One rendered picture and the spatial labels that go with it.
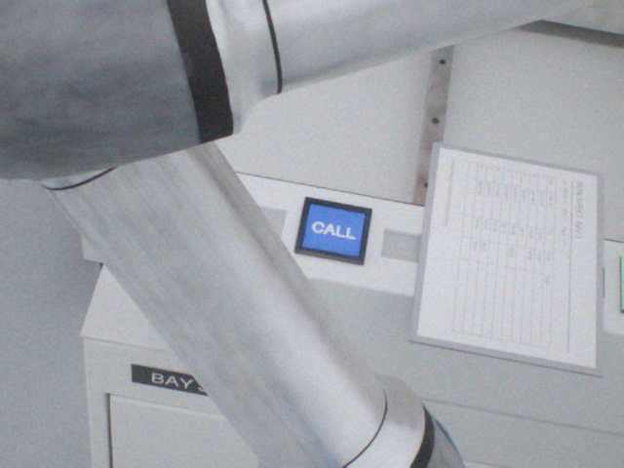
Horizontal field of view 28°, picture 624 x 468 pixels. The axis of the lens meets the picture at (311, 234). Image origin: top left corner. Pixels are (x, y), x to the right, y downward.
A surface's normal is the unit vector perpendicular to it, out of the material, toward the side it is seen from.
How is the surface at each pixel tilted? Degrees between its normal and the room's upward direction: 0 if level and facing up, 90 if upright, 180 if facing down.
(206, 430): 90
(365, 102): 0
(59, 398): 0
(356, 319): 90
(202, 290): 67
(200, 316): 74
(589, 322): 0
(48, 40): 55
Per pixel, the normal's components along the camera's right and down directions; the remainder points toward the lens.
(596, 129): 0.10, -0.63
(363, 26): 0.28, 0.56
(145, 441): -0.15, 0.76
